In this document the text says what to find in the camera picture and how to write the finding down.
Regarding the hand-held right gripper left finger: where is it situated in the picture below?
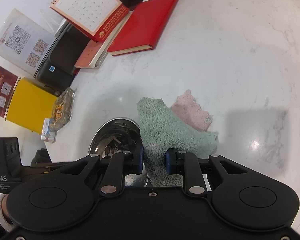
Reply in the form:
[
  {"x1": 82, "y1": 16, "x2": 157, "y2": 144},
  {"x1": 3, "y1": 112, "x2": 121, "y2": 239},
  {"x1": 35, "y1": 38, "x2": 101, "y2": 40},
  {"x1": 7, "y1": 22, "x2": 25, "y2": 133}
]
[{"x1": 59, "y1": 145, "x2": 144, "y2": 197}]

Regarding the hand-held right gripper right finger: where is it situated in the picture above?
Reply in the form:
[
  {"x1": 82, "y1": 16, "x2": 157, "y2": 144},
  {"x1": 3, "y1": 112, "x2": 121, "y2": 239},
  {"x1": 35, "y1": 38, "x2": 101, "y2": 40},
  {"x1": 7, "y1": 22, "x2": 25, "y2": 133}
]
[{"x1": 165, "y1": 149, "x2": 248, "y2": 196}]

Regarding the green and pink fluffy cloth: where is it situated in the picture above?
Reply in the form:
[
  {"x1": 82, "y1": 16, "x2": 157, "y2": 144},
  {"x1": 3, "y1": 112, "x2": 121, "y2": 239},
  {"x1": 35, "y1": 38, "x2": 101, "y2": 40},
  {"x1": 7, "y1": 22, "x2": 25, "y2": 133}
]
[{"x1": 136, "y1": 89, "x2": 219, "y2": 187}]

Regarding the stainless steel bowl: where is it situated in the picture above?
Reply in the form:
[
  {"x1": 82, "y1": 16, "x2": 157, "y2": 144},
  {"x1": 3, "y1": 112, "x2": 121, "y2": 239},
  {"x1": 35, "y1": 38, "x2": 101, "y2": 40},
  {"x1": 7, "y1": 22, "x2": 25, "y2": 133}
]
[{"x1": 87, "y1": 117, "x2": 149, "y2": 187}]

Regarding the small white blue box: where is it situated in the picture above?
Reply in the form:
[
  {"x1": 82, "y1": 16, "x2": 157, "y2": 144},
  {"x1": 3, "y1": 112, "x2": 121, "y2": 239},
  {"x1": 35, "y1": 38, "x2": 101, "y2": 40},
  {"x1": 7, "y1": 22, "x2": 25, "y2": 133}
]
[{"x1": 40, "y1": 118, "x2": 58, "y2": 143}]

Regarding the yellow board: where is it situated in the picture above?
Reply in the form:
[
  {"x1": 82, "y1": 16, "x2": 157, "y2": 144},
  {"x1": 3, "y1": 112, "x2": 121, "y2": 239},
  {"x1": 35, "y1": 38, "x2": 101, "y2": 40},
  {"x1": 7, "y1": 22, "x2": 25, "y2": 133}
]
[{"x1": 4, "y1": 77, "x2": 59, "y2": 135}]

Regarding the wrapped snack tray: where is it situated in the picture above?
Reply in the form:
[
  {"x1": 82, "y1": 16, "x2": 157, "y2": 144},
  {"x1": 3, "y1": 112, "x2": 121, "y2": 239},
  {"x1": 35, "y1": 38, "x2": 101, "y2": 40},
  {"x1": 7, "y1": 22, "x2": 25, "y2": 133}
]
[{"x1": 50, "y1": 87, "x2": 77, "y2": 132}]

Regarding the salmon pink book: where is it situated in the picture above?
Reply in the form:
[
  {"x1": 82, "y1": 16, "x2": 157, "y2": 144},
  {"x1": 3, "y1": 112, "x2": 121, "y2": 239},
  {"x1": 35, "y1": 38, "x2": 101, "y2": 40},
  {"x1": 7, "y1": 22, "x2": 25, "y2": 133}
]
[{"x1": 74, "y1": 40, "x2": 104, "y2": 68}]

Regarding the large black printer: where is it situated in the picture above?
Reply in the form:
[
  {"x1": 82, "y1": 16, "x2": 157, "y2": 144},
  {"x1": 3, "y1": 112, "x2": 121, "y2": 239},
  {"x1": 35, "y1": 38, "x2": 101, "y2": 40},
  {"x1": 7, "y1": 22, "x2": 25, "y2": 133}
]
[{"x1": 34, "y1": 21, "x2": 93, "y2": 92}]

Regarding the white code sheet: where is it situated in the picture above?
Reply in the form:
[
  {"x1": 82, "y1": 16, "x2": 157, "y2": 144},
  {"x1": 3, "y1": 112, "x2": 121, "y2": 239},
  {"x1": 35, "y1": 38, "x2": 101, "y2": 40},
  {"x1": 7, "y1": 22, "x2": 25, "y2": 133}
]
[{"x1": 0, "y1": 8, "x2": 57, "y2": 75}]

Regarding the red hardcover notebook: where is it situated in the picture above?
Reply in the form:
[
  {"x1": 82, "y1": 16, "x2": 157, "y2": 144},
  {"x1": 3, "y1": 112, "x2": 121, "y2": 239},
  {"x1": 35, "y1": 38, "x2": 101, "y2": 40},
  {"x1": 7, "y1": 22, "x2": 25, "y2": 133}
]
[{"x1": 107, "y1": 0, "x2": 182, "y2": 57}]

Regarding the red desk calendar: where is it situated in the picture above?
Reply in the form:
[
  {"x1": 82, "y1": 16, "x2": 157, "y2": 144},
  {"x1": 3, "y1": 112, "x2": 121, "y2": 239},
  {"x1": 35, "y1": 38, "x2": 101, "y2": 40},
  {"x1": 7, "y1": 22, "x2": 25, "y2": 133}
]
[{"x1": 49, "y1": 0, "x2": 130, "y2": 43}]

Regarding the dark red wall poster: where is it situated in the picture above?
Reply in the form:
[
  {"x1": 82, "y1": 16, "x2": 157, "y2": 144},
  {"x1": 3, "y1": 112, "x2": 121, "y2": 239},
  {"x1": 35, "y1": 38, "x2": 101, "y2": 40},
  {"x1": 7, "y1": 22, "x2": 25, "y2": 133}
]
[{"x1": 0, "y1": 60, "x2": 21, "y2": 118}]

